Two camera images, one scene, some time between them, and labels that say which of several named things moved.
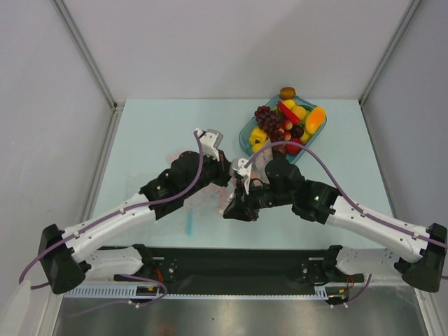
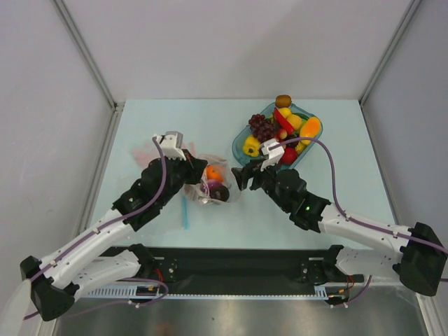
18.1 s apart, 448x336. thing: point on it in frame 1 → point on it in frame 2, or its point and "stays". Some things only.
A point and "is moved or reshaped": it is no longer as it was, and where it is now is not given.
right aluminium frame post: (411, 10) stays
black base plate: (183, 267) stays
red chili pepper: (288, 113) → (282, 122)
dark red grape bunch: (271, 121) → (262, 128)
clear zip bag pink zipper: (256, 170) is moved or reshaped
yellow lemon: (299, 111) → (294, 120)
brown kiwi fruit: (287, 93) → (283, 101)
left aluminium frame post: (94, 64) stays
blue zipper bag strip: (190, 223) → (185, 212)
